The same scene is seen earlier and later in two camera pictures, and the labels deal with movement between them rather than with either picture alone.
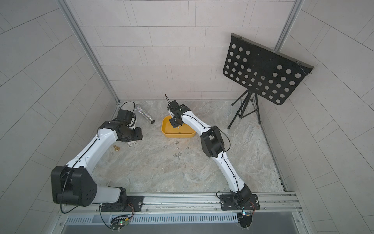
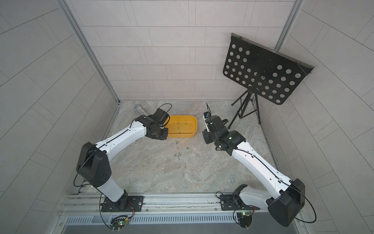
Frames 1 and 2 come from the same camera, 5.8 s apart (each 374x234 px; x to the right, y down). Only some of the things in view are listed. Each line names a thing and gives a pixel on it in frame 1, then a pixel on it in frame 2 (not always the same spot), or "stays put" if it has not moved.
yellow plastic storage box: (181, 131) stays put
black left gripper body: (133, 134) -> (160, 134)
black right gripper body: (177, 121) -> (210, 136)
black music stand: (258, 69) stays put
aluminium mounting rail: (192, 204) stays put
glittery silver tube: (139, 108) stays put
